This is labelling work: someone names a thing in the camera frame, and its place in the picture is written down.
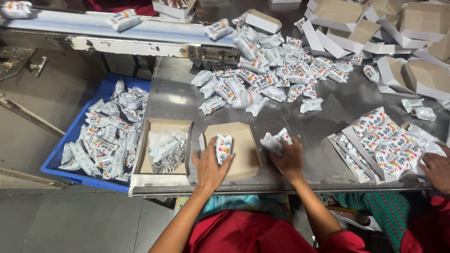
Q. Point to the person's left hand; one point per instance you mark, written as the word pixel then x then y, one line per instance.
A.
pixel 208 168

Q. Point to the person's right hand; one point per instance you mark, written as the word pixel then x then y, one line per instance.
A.
pixel 291 163

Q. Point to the white orange snack packet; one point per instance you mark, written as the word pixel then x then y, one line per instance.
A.
pixel 223 147
pixel 371 73
pixel 218 29
pixel 14 9
pixel 123 19

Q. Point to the empty brown cardboard tray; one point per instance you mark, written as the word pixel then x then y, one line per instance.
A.
pixel 242 154

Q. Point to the person's teal garment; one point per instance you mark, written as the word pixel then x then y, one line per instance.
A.
pixel 232 205

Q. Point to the cardboard tray with wrappers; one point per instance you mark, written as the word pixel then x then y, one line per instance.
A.
pixel 147 165

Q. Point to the white tray filled with packets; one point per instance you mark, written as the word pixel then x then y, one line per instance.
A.
pixel 351 160
pixel 385 147

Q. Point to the silver snack packet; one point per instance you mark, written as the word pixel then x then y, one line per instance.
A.
pixel 421 133
pixel 412 104
pixel 424 114
pixel 311 104

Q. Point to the person's red garment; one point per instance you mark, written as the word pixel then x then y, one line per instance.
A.
pixel 253 233

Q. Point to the big pile of snack packets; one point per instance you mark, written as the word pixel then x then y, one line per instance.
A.
pixel 270 66

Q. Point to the heap of packets in crate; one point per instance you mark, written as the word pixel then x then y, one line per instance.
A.
pixel 105 137

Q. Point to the blue plastic crate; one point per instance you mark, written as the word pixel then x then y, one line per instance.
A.
pixel 75 133

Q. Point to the white cardboard tray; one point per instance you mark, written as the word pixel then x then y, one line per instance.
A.
pixel 262 21

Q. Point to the heap of folded cardboard trays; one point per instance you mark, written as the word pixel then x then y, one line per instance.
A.
pixel 383 38

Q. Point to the white box of packets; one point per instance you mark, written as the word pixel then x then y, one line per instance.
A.
pixel 174 8

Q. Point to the grey metal machine cabinet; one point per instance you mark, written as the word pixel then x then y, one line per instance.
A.
pixel 38 116

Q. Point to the white conveyor belt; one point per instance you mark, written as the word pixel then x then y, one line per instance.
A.
pixel 81 30

